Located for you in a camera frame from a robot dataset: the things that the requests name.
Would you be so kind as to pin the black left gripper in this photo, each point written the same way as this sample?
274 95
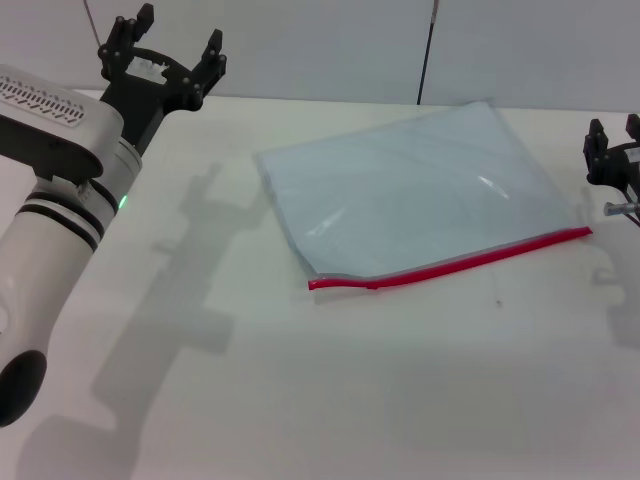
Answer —
135 100

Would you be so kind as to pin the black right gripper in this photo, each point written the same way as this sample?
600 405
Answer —
620 172

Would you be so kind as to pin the clear document bag red zipper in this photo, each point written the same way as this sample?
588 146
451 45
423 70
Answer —
425 200

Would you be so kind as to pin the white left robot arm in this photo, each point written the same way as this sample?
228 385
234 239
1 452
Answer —
50 250

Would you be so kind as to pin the thin black vertical pole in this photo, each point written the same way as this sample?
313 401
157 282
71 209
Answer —
425 65

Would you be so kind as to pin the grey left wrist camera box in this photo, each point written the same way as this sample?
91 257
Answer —
50 130

